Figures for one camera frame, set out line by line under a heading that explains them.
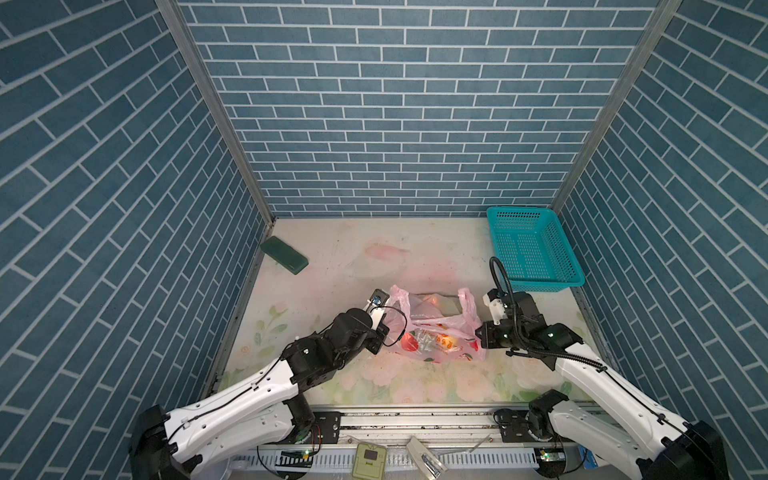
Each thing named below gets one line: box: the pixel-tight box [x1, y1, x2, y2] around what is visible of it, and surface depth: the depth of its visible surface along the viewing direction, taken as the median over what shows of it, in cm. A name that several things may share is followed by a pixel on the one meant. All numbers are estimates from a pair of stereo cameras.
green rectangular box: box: [260, 236, 309, 275], surface depth 111 cm
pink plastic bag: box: [386, 284, 486, 364], surface depth 84 cm
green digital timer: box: [352, 442, 387, 480], surface depth 69 cm
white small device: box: [406, 436, 448, 480], surface depth 69 cm
